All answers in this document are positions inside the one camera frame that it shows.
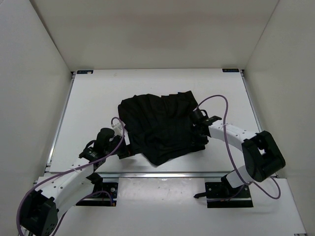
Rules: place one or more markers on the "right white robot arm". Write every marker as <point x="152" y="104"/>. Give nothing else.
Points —
<point x="262" y="156"/>

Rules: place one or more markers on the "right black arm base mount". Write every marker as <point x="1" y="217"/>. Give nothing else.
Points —
<point x="220" y="194"/>

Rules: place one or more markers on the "right blue corner label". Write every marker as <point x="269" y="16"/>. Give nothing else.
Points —
<point x="230" y="70"/>

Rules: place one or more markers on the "blue corner label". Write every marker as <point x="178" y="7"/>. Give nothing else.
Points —
<point x="230" y="70"/>
<point x="84" y="72"/>

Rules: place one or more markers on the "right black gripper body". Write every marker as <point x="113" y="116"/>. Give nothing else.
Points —
<point x="204" y="137"/>

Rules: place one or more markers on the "aluminium table rail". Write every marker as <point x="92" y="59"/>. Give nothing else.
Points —
<point x="56" y="135"/>
<point x="164" y="175"/>

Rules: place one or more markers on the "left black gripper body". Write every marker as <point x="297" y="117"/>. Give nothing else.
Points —
<point x="110" y="147"/>

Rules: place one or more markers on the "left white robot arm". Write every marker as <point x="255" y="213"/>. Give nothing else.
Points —
<point x="43" y="207"/>

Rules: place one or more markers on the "left aluminium table rail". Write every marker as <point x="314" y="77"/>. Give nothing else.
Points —
<point x="56" y="135"/>

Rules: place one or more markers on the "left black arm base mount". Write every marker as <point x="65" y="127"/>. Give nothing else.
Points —
<point x="104" y="193"/>

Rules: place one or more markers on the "black pleated skirt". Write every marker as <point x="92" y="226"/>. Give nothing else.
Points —
<point x="160" y="127"/>

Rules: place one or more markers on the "front aluminium table rail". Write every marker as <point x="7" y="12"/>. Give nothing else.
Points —
<point x="164" y="175"/>

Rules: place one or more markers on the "left blue corner label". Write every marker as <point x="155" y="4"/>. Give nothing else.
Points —
<point x="84" y="72"/>

